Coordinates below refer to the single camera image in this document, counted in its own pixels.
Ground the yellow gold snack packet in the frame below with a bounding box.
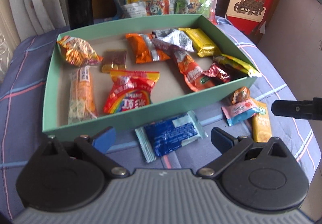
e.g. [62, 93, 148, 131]
[179, 28, 222, 57]

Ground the blue white wafer packet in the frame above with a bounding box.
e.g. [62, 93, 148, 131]
[135, 111, 208, 163]

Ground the orange patterned crinkled snack bag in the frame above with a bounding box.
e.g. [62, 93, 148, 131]
[57, 36, 104, 67]

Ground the orange mango snack packet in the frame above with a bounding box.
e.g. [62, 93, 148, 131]
[252, 99, 272, 142]

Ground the blue plaid cushion cover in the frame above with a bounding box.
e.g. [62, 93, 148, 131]
[1, 17, 321, 220]

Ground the yellow green small packet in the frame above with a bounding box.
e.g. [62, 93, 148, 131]
[213, 54, 262, 77]

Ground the maroon gold candy packet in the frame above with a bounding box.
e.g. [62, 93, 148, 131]
[101, 50, 127, 74]

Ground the green cardboard box tray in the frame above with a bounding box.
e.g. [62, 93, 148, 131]
[42, 14, 255, 141]

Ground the white lace curtain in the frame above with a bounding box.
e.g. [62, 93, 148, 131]
[1, 0, 69, 79]

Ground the red foil patterned packet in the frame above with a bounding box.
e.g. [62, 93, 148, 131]
[202, 62, 231, 83]

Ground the pink blue vitamin packet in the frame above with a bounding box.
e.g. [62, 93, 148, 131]
[222, 99, 260, 126]

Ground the orange cracker stick packet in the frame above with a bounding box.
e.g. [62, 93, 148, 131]
[68, 66, 98, 124]

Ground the red rainbow skittles bag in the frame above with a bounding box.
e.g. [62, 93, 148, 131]
[103, 70, 160, 115]

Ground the orange round jelly cup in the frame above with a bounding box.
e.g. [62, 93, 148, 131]
[231, 86, 251, 105]

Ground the orange silver snack packet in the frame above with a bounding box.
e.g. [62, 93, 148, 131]
[125, 33, 170, 64]

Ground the red orange sausage packet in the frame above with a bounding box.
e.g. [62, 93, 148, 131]
[173, 51, 215, 92]

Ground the grey white crinkled packet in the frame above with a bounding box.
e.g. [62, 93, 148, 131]
[152, 28, 194, 52]

